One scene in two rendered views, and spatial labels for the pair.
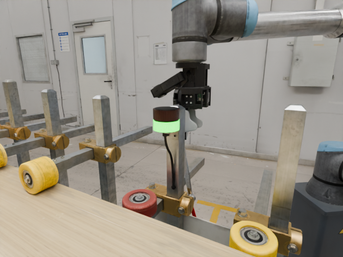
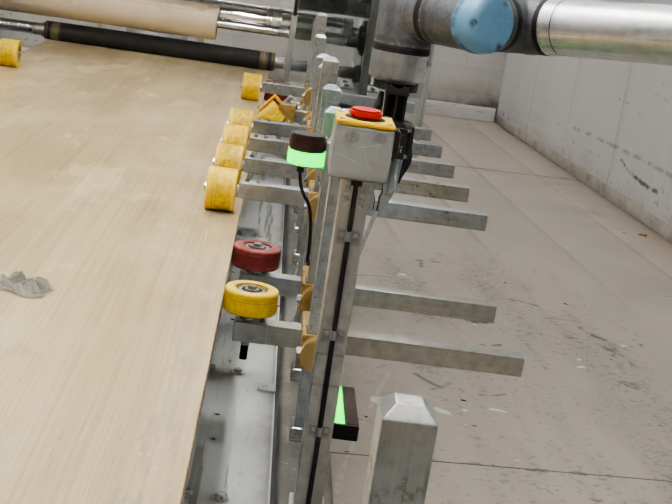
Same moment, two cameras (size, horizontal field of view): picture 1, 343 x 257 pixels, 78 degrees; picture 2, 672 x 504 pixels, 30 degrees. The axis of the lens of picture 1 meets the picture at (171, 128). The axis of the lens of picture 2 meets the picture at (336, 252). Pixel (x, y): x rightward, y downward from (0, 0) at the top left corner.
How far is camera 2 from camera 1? 1.80 m
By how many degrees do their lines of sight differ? 56
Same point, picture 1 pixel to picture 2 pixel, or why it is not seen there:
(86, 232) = (179, 235)
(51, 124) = not seen: hidden behind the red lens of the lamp
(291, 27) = (657, 46)
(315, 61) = not seen: outside the picture
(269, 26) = (605, 37)
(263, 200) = (385, 338)
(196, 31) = (384, 36)
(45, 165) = (224, 176)
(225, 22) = (425, 28)
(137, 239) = (192, 251)
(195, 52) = (379, 66)
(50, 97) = (327, 98)
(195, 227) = not seen: hidden behind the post
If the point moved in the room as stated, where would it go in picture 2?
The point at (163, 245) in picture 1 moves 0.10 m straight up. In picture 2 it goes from (197, 260) to (204, 198)
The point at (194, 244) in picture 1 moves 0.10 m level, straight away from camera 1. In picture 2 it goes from (212, 270) to (273, 272)
